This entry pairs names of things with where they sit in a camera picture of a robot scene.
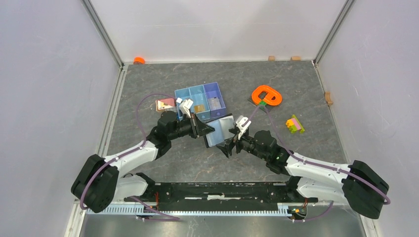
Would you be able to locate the black card holder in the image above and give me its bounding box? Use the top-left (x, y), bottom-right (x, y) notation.
top-left (203, 113), bottom-right (237, 150)

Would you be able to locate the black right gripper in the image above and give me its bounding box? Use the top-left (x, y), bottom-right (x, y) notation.
top-left (216, 127), bottom-right (268, 161)

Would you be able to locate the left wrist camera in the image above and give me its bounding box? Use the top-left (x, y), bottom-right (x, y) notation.
top-left (176, 97), bottom-right (193, 118)

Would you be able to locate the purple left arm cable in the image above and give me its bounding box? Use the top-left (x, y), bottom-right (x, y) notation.
top-left (80, 93), bottom-right (181, 222)

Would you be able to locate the orange oval ring toy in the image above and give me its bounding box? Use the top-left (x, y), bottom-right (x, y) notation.
top-left (251, 85), bottom-right (283, 106)

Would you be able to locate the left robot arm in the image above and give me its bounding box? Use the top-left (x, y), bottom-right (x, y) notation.
top-left (71, 111), bottom-right (215, 213)

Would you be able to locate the orange round cap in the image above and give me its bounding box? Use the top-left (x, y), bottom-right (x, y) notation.
top-left (133, 57), bottom-right (145, 65)

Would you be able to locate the blue three-compartment tray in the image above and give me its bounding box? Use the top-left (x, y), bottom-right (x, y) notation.
top-left (174, 82), bottom-right (227, 121)

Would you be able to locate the wooden arch piece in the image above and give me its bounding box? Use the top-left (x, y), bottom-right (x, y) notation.
top-left (324, 91), bottom-right (334, 106)

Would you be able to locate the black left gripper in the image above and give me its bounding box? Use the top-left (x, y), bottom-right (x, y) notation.
top-left (168, 112), bottom-right (215, 140)

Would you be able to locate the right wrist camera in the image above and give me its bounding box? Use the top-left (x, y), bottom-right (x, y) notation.
top-left (235, 115), bottom-right (251, 140)

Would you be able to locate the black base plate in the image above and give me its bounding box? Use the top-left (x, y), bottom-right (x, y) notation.
top-left (139, 182), bottom-right (318, 211)

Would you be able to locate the multicolour brick stack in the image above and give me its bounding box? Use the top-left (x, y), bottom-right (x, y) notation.
top-left (285, 115), bottom-right (305, 134)

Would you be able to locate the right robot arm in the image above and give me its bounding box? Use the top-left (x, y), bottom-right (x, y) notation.
top-left (217, 128), bottom-right (391, 219)

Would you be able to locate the pink and orange block toy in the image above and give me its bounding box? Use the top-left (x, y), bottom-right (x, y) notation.
top-left (155, 98), bottom-right (177, 113)

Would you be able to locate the yellow card in tray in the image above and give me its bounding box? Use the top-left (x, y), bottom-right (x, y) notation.
top-left (194, 104), bottom-right (206, 113)

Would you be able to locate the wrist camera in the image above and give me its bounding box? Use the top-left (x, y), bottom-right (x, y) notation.
top-left (176, 97), bottom-right (193, 118)
top-left (235, 115), bottom-right (251, 140)

